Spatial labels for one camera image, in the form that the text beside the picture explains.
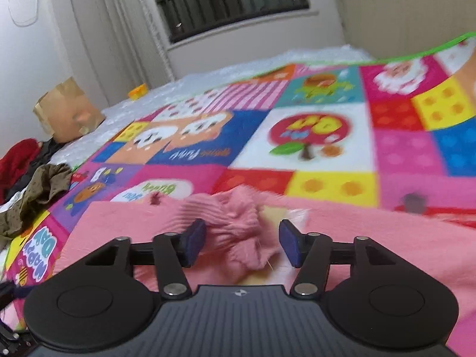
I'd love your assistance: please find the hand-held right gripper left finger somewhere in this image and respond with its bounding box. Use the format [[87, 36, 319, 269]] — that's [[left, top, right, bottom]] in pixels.
[[85, 219, 208, 300]]

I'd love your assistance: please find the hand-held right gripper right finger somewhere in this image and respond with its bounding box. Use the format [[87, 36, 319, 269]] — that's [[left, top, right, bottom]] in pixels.
[[279, 219, 399, 300]]

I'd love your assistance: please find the pink knit sweater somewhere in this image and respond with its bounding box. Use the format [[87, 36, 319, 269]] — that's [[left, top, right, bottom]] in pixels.
[[0, 188, 476, 348]]

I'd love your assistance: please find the colourful printed blanket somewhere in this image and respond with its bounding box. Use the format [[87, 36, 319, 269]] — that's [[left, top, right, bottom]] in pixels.
[[0, 33, 476, 306]]

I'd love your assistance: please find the small grey object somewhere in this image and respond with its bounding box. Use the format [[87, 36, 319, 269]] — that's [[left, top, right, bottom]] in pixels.
[[403, 193, 427, 215]]

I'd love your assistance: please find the olive green cloth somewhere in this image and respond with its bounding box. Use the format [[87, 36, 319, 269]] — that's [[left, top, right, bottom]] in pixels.
[[0, 163, 73, 239]]

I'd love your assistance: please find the dark cloth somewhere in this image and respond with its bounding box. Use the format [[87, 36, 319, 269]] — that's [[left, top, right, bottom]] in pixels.
[[5, 139, 60, 201]]

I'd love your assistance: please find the red cloth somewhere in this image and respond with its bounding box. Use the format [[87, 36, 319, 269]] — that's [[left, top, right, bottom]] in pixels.
[[0, 138, 49, 205]]

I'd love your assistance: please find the brown paper bag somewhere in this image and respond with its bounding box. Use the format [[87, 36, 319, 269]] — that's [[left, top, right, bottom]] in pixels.
[[33, 77, 106, 144]]

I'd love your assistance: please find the white curtain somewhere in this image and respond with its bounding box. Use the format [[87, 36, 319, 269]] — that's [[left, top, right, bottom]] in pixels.
[[327, 0, 352, 45], [67, 0, 176, 83]]

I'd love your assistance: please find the dark barred window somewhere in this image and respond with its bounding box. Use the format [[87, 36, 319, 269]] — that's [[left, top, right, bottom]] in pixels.
[[146, 0, 311, 44]]

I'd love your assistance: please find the beige sofa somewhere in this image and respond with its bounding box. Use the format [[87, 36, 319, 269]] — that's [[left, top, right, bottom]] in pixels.
[[340, 0, 476, 61]]

